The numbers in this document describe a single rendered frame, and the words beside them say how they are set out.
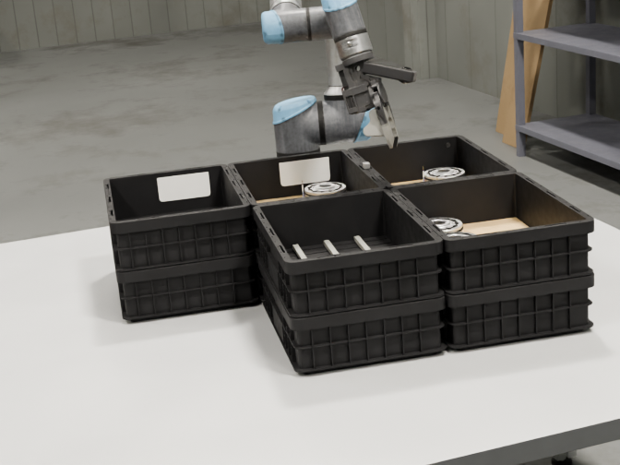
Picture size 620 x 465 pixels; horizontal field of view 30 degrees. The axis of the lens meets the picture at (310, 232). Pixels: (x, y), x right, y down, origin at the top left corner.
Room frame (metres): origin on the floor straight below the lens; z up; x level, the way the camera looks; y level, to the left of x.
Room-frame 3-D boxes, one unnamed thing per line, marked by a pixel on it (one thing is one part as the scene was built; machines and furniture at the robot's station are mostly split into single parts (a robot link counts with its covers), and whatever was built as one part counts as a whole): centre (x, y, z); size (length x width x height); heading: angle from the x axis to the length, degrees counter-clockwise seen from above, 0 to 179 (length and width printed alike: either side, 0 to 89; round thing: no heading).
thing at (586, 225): (2.24, -0.36, 0.92); 0.40 x 0.30 x 0.02; 10
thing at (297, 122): (2.98, 0.01, 0.96); 0.13 x 0.12 x 0.14; 90
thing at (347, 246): (2.19, -0.06, 0.87); 0.40 x 0.30 x 0.11; 10
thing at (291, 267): (2.19, -0.06, 0.92); 0.40 x 0.30 x 0.02; 10
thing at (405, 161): (2.63, -0.29, 0.87); 0.40 x 0.30 x 0.11; 10
